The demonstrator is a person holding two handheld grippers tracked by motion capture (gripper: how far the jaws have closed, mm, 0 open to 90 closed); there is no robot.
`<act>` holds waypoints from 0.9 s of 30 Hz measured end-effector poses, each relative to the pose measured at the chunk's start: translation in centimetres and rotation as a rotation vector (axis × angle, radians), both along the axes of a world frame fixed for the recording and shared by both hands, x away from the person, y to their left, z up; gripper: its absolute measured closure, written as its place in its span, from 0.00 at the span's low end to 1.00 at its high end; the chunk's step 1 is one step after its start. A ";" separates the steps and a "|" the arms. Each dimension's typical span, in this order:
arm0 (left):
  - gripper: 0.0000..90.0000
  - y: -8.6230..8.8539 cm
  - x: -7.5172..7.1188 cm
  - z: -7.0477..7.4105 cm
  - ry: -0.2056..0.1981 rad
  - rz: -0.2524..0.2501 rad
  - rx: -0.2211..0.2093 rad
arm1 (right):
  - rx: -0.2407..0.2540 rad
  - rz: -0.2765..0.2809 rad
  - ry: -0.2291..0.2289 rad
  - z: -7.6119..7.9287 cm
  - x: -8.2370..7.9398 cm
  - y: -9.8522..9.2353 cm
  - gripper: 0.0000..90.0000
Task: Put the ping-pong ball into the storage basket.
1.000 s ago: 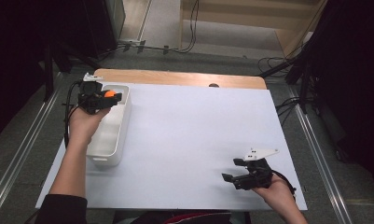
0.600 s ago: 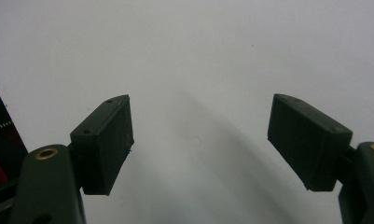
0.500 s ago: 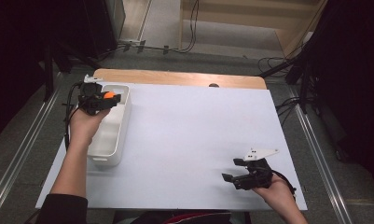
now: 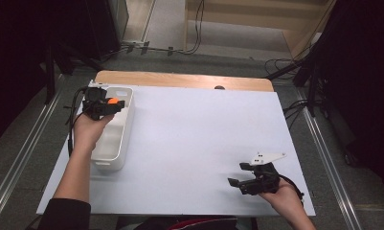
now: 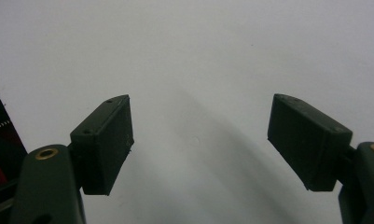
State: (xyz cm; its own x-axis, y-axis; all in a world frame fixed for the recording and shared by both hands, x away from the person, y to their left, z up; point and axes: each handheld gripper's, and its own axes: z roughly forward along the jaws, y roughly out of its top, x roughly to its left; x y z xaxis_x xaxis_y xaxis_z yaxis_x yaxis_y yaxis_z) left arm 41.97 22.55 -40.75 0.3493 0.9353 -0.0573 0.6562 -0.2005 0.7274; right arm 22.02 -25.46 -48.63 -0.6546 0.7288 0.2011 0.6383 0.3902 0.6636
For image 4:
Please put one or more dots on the small dark knob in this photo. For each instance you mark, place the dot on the small dark knob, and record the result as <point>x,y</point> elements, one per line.
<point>219,87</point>

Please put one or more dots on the white board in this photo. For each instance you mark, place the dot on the white board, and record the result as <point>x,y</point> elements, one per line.
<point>196,153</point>

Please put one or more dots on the white plastic bin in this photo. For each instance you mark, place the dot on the white plastic bin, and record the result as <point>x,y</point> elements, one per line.
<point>116,140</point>

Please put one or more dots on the person's right hand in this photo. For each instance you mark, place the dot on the person's right hand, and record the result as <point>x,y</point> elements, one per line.
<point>285,199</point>

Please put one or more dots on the wooden table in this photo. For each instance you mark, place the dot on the wooden table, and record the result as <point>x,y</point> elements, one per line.
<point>180,79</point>

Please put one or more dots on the dark curtain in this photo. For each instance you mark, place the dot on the dark curtain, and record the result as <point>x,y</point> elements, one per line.
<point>365,80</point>
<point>17,64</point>

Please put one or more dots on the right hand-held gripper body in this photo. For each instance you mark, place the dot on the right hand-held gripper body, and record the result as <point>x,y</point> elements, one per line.
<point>264,182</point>

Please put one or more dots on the light wooden platform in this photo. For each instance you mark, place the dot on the light wooden platform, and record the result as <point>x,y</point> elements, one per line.
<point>243,12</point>

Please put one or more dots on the dark cabinet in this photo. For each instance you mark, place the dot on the dark cabinet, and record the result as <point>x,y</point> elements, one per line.
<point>106,28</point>

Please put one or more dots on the metal floor rail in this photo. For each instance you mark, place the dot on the metal floor rail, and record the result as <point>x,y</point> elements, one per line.
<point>20,156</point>
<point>327,159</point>

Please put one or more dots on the white power strip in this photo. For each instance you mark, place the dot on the white power strip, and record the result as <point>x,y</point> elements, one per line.
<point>133,43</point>

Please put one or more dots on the orange ball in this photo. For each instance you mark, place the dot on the orange ball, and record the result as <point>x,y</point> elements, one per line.
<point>113,100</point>

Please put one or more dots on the person's black sleeve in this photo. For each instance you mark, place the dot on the person's black sleeve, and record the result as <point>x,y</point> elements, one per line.
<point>66,215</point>

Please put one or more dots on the person's left hand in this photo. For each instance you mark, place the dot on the person's left hand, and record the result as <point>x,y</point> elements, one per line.
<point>87,132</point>

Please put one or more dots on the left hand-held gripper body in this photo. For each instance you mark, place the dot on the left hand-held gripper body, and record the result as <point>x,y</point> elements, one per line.
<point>95,100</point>

